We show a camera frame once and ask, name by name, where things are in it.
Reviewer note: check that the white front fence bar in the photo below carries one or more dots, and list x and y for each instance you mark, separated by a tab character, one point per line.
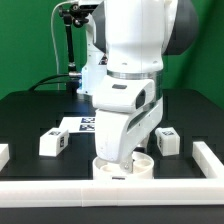
90	193

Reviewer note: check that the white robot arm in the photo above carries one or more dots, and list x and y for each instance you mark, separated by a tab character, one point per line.
134	35

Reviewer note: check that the white round stool seat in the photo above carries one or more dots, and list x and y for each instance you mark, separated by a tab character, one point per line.
143	166

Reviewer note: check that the white left fence bar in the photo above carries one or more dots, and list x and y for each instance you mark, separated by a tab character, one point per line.
4	155

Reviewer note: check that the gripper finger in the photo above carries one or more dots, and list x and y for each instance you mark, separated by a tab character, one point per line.
144	143
127	166

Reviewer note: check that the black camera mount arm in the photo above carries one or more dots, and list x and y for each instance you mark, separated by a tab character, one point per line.
74	16

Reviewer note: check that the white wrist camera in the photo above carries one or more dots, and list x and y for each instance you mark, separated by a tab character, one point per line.
123	95

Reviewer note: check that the white marker sheet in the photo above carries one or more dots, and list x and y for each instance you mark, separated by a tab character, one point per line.
78	124

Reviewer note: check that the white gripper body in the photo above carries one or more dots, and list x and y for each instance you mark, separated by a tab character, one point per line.
118	134

